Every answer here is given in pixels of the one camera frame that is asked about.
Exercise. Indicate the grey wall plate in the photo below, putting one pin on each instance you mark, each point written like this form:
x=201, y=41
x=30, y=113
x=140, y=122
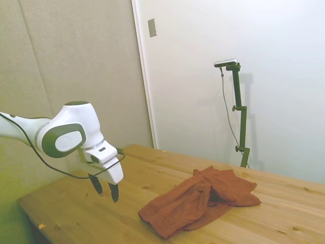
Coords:
x=152, y=28

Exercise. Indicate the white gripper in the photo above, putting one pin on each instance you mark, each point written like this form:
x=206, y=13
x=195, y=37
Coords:
x=115, y=172

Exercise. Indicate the grey bar camera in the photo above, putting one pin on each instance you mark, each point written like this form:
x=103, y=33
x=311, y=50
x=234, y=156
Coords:
x=226, y=62

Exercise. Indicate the small orange paper scrap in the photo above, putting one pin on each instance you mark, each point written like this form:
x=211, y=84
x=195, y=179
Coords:
x=41, y=225

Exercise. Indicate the rust orange shorts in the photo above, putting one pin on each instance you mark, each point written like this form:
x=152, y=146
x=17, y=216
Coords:
x=177, y=211

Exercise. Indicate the white door frame trim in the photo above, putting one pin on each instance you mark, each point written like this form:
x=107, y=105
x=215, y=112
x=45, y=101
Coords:
x=146, y=76

